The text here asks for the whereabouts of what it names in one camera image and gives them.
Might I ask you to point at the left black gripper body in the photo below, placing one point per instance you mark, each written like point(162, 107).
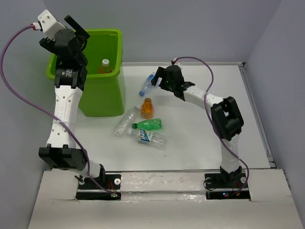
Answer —
point(48, 44)

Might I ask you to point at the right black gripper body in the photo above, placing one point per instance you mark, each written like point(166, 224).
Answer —
point(168, 85)

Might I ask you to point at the small orange juice bottle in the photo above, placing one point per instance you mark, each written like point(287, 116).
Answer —
point(147, 109)

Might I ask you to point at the tall orange drink bottle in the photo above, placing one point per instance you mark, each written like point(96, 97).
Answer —
point(105, 67)

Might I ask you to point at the green plastic bottle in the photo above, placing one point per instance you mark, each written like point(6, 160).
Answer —
point(149, 124)

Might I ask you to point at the clear bottle blue white label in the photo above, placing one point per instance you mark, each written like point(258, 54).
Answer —
point(148, 138)

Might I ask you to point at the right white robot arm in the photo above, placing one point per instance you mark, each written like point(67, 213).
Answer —
point(224, 116)

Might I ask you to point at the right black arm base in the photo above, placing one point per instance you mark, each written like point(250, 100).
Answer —
point(216, 189)

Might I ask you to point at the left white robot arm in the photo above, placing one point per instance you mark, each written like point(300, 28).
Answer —
point(63, 151)

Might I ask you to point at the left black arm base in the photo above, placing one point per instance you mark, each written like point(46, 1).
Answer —
point(108, 190)

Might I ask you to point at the green plastic bin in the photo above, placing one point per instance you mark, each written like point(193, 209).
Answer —
point(103, 94)

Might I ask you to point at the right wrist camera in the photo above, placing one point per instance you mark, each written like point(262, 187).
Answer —
point(177, 63)

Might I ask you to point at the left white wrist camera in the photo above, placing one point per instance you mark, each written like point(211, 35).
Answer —
point(48, 25)

